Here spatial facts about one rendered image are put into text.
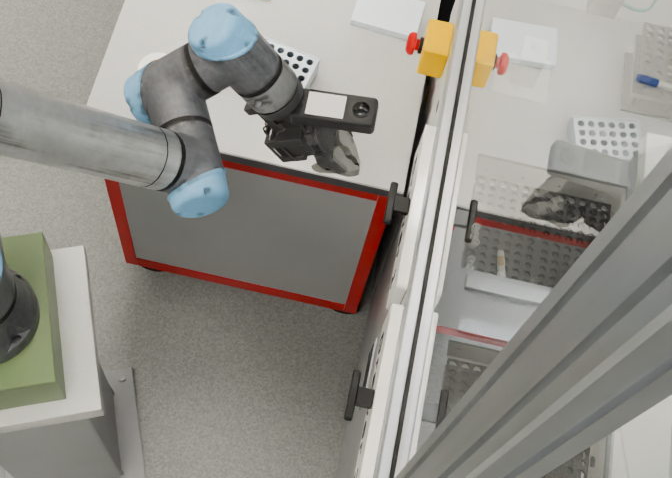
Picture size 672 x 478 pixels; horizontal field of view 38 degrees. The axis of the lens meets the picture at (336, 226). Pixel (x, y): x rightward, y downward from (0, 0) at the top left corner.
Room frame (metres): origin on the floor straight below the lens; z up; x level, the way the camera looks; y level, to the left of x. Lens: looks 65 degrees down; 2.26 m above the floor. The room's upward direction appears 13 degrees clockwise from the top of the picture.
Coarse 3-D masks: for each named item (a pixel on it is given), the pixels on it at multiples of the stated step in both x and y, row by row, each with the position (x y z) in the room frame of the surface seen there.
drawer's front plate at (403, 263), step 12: (432, 132) 0.83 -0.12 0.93; (420, 144) 0.82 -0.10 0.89; (432, 144) 0.81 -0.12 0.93; (420, 156) 0.78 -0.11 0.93; (420, 168) 0.76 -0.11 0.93; (420, 180) 0.74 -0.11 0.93; (408, 192) 0.76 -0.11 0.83; (420, 192) 0.72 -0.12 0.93; (420, 204) 0.70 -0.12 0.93; (408, 216) 0.68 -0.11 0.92; (408, 228) 0.65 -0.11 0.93; (408, 240) 0.63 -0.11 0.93; (396, 252) 0.66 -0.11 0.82; (408, 252) 0.61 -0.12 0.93; (396, 264) 0.62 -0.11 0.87; (408, 264) 0.59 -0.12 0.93; (396, 276) 0.58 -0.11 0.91; (408, 276) 0.57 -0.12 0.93; (396, 288) 0.56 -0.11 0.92; (396, 300) 0.56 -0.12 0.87
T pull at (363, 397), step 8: (352, 376) 0.41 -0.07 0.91; (360, 376) 0.41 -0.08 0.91; (352, 384) 0.40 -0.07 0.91; (352, 392) 0.39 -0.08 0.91; (360, 392) 0.39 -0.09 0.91; (368, 392) 0.39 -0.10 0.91; (352, 400) 0.38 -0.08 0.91; (360, 400) 0.38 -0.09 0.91; (368, 400) 0.38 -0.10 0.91; (352, 408) 0.36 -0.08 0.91; (368, 408) 0.37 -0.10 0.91; (344, 416) 0.35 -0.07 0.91; (352, 416) 0.35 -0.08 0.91
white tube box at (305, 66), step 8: (272, 40) 1.02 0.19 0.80; (280, 48) 1.02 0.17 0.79; (288, 48) 1.02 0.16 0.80; (288, 56) 1.01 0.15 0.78; (296, 56) 1.00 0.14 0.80; (304, 56) 1.01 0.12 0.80; (312, 56) 1.01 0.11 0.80; (288, 64) 0.99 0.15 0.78; (296, 64) 0.99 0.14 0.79; (304, 64) 0.99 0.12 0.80; (312, 64) 1.00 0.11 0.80; (296, 72) 0.97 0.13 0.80; (304, 72) 0.99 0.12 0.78; (312, 72) 0.98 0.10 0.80; (304, 80) 0.96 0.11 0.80; (312, 80) 0.98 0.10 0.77
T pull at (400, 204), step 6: (390, 186) 0.73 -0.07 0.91; (396, 186) 0.73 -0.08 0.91; (390, 192) 0.71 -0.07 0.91; (396, 192) 0.72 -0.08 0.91; (390, 198) 0.70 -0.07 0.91; (396, 198) 0.71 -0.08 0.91; (402, 198) 0.71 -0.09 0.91; (408, 198) 0.71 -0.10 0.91; (390, 204) 0.69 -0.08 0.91; (396, 204) 0.70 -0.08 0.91; (402, 204) 0.70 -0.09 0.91; (408, 204) 0.70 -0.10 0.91; (390, 210) 0.68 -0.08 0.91; (396, 210) 0.69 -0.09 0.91; (402, 210) 0.69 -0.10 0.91; (408, 210) 0.69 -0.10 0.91; (384, 216) 0.67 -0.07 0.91; (390, 216) 0.67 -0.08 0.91; (384, 222) 0.66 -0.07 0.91; (390, 222) 0.67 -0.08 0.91
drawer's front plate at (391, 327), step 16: (400, 320) 0.50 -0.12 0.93; (384, 336) 0.49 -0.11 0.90; (384, 352) 0.45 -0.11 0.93; (384, 368) 0.43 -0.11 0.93; (384, 384) 0.40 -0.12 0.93; (384, 400) 0.38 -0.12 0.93; (368, 416) 0.37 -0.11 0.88; (368, 432) 0.33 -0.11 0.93; (368, 448) 0.31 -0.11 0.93; (368, 464) 0.29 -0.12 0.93
